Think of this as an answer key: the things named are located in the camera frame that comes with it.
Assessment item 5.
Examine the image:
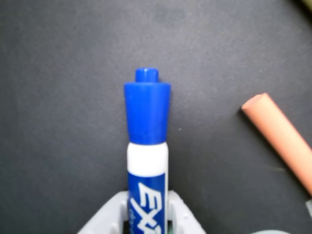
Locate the blue dry erase marker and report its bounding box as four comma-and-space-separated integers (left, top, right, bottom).
123, 66, 173, 234

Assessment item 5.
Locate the orange chalk stick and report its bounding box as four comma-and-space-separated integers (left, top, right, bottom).
241, 92, 312, 197

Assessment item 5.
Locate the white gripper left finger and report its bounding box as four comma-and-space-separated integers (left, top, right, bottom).
78, 191, 129, 234

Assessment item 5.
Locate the dark grey WOWROBO mat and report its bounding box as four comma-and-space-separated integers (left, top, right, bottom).
0, 0, 312, 234

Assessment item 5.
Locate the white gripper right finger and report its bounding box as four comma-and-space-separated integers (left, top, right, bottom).
167, 191, 205, 234

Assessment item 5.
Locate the yellow chalk stick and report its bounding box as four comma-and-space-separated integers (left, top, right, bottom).
291, 0, 312, 15

